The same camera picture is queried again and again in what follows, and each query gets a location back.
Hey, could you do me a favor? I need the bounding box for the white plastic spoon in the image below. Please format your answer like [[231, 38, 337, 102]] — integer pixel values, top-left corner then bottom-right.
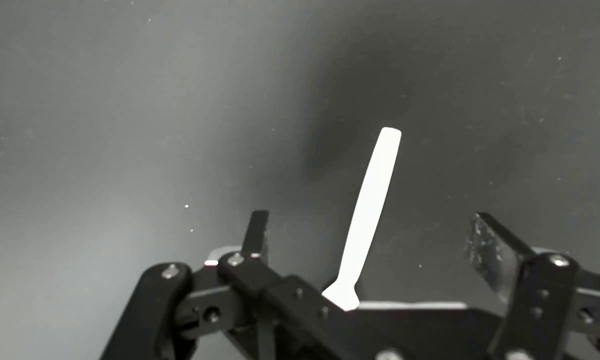
[[318, 125, 405, 314]]

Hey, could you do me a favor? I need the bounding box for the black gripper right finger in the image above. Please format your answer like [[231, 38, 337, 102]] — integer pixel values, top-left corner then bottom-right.
[[465, 211, 600, 360]]

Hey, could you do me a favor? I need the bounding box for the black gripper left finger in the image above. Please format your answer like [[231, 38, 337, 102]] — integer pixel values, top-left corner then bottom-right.
[[103, 209, 383, 360]]

